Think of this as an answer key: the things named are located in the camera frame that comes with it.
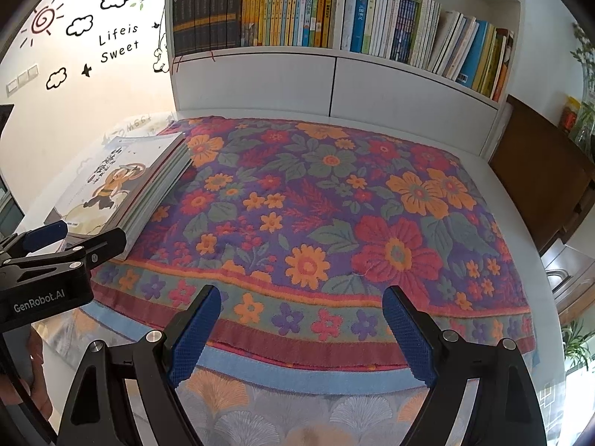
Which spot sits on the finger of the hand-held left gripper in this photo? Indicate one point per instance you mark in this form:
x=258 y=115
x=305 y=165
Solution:
x=44 y=237
x=102 y=246

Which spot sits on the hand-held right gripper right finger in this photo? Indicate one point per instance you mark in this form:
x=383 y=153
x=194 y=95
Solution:
x=411 y=334

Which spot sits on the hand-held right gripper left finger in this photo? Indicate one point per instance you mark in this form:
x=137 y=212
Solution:
x=195 y=334

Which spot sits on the stack of books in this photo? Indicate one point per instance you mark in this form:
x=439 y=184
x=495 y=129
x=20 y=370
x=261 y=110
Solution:
x=116 y=186

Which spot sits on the person's left hand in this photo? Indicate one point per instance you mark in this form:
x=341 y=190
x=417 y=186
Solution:
x=39 y=362

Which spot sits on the ginkgo patterned tablecloth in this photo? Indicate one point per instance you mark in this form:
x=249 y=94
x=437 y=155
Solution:
x=302 y=413

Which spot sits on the floral blanket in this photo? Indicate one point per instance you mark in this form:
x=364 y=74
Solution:
x=325 y=195

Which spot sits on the potted green plant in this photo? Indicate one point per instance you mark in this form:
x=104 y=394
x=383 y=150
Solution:
x=576 y=344

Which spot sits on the brown wooden cabinet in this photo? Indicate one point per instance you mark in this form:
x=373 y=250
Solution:
x=539 y=172

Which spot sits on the white bookshelf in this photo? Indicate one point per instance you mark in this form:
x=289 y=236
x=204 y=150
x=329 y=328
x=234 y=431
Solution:
x=255 y=83

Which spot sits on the row of black shelved volumes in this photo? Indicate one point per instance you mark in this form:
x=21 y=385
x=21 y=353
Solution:
x=204 y=14

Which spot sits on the yellow lidded jar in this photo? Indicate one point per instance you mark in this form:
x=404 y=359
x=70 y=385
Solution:
x=569 y=114

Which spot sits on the glass vase with green plant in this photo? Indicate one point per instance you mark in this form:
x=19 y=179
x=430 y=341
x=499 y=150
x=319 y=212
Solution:
x=585 y=102

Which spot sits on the row of colourful shelved paperbacks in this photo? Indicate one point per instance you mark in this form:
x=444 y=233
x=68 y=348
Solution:
x=372 y=23

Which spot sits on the white wall switch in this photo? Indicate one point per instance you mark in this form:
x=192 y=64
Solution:
x=23 y=81

